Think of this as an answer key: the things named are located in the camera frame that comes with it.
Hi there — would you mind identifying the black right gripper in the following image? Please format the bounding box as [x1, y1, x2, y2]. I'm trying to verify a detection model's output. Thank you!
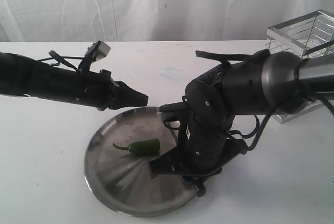
[149, 114, 246, 197]

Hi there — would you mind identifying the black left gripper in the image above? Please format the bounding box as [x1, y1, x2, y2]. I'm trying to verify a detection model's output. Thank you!
[59, 70, 149, 111]

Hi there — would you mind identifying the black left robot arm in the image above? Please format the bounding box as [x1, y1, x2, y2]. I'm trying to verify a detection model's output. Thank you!
[1, 53, 148, 111]

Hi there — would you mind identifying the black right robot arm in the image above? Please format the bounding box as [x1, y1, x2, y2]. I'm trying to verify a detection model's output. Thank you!
[149, 49, 333, 197]

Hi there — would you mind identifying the green chili pepper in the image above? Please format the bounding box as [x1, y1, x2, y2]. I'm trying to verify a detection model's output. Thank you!
[113, 138, 160, 156]

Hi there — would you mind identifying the round steel plate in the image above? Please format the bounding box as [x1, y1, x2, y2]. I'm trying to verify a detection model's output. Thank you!
[84, 107, 196, 217]

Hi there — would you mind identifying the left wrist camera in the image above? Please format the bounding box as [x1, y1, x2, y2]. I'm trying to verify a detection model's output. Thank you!
[85, 41, 111, 62]

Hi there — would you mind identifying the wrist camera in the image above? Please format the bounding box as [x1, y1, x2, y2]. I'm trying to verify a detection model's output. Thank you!
[85, 41, 111, 62]
[159, 102, 189, 121]

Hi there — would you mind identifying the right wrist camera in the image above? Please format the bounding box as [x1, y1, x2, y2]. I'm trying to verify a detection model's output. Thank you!
[159, 102, 189, 121]

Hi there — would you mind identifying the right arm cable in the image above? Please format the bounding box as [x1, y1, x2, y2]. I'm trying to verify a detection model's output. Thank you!
[195, 50, 334, 153]

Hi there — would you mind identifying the chrome wire utensil holder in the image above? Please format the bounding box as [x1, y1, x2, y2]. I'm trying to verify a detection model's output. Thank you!
[261, 10, 333, 124]

